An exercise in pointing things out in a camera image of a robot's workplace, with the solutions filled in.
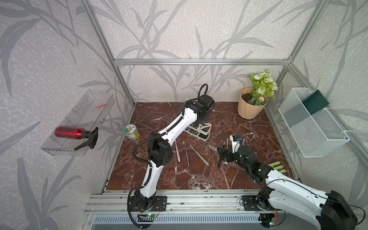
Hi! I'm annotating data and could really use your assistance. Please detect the pink toothbrush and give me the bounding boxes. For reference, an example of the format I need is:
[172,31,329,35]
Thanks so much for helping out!
[174,141,181,163]

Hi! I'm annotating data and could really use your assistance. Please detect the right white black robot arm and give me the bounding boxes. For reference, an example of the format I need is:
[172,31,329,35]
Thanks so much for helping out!
[217,146,361,230]

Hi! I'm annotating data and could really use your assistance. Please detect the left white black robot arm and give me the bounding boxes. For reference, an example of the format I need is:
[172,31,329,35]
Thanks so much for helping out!
[131,94,214,206]

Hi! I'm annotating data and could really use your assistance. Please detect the beige toothbrush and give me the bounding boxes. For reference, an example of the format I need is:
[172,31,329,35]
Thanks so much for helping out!
[190,145,209,166]

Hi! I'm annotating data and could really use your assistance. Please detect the dark grey toothbrush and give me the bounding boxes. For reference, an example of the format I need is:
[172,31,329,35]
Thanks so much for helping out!
[183,141,190,168]

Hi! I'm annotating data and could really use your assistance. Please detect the green toy garden fork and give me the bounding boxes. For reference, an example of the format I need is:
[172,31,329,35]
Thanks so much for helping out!
[269,162,286,174]

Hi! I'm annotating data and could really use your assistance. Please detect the beige ribbed flower pot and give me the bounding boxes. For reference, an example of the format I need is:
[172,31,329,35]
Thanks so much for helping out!
[238,87,269,120]

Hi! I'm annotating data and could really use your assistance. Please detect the green white artificial flowers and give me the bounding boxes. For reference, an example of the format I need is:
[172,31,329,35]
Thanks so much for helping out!
[246,70,278,106]

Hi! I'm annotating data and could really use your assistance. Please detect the small green tin can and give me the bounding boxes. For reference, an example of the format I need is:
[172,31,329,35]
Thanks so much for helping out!
[124,124,140,141]

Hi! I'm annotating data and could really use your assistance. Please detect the red spray bottle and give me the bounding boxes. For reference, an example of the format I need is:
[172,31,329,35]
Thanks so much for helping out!
[54,126,99,150]

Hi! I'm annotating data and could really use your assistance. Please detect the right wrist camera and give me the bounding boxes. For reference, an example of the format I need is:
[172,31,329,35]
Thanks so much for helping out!
[230,134,242,153]

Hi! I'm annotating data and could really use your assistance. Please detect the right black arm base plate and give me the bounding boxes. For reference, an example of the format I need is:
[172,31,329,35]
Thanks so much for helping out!
[240,195,276,211]

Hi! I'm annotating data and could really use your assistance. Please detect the aluminium frame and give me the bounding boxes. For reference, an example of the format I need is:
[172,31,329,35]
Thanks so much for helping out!
[80,0,368,167]

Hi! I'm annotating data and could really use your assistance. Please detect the white wire mesh basket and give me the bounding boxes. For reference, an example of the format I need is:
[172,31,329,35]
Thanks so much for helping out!
[278,88,350,158]

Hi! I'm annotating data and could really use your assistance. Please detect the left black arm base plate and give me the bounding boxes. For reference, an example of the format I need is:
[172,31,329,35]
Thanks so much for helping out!
[127,196,168,212]

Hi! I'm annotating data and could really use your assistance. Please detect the aluminium mounting rail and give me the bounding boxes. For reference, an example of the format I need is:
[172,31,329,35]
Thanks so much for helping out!
[84,189,327,215]

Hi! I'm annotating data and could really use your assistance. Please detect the clear plastic wall shelf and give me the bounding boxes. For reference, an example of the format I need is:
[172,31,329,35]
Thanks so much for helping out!
[41,90,115,156]

